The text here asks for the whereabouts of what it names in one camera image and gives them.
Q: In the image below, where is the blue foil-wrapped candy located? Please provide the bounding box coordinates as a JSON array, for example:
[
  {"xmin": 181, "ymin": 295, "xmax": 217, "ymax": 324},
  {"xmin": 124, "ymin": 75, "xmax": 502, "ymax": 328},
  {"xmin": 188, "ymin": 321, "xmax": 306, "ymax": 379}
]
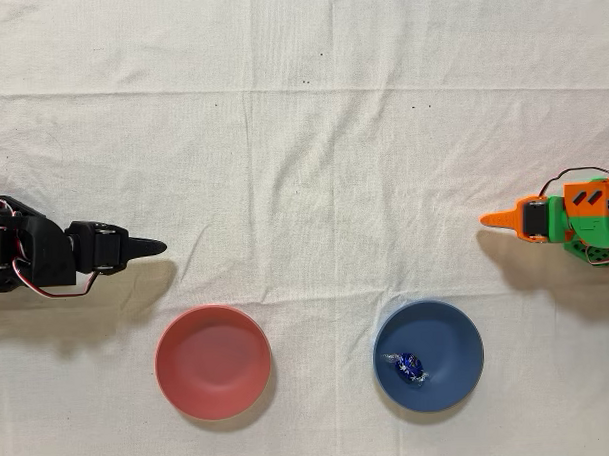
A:
[{"xmin": 380, "ymin": 350, "xmax": 433, "ymax": 391}]

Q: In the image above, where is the blue bowl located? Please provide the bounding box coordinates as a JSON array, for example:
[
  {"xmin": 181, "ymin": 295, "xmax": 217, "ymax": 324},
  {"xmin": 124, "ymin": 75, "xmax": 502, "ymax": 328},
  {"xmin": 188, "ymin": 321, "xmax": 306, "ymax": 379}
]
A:
[{"xmin": 370, "ymin": 297, "xmax": 488, "ymax": 416}]

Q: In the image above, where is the pink bowl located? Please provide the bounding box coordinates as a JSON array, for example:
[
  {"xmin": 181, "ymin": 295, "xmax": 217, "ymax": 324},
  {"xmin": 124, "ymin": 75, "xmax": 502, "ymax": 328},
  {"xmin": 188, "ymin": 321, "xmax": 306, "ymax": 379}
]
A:
[{"xmin": 152, "ymin": 302, "xmax": 275, "ymax": 424}]

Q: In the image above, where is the white tablecloth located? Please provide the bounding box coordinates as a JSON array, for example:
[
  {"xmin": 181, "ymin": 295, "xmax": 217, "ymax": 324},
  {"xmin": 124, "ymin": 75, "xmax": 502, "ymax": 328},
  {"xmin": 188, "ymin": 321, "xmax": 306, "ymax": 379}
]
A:
[{"xmin": 0, "ymin": 0, "xmax": 609, "ymax": 456}]

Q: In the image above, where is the orange arm servo cable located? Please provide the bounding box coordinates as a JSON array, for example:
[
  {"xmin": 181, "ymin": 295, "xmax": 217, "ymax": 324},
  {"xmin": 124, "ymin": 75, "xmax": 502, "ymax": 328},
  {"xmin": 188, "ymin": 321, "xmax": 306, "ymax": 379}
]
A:
[{"xmin": 541, "ymin": 165, "xmax": 609, "ymax": 197}]

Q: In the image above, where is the black gripper servo cable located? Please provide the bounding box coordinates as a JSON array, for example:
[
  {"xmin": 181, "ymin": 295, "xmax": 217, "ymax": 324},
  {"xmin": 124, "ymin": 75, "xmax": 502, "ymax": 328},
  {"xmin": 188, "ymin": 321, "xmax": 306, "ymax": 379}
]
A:
[{"xmin": 10, "ymin": 253, "xmax": 101, "ymax": 300}]

